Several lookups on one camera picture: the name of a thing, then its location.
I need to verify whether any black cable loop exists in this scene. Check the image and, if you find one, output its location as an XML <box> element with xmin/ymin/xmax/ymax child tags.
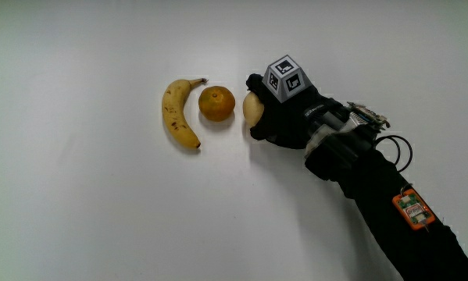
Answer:
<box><xmin>373</xmin><ymin>134</ymin><xmax>414</xmax><ymax>173</ymax></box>

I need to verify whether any yellow banana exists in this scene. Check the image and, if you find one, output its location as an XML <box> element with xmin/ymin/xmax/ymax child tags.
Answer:
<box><xmin>161</xmin><ymin>77</ymin><xmax>209</xmax><ymax>150</ymax></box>

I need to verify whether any orange tangerine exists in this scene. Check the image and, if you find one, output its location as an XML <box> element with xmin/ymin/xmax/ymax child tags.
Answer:
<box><xmin>198</xmin><ymin>85</ymin><xmax>237</xmax><ymax>123</ymax></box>

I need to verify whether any person's right hand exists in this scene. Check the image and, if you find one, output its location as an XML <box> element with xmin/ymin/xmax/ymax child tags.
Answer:
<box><xmin>245</xmin><ymin>54</ymin><xmax>346</xmax><ymax>150</ymax></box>

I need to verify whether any person's right forearm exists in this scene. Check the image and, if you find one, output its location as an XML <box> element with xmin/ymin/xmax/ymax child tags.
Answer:
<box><xmin>304</xmin><ymin>101</ymin><xmax>468</xmax><ymax>281</ymax></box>

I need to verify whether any orange sensor module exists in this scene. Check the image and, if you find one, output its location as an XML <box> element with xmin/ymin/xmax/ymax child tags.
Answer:
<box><xmin>391</xmin><ymin>183</ymin><xmax>437</xmax><ymax>232</ymax></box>

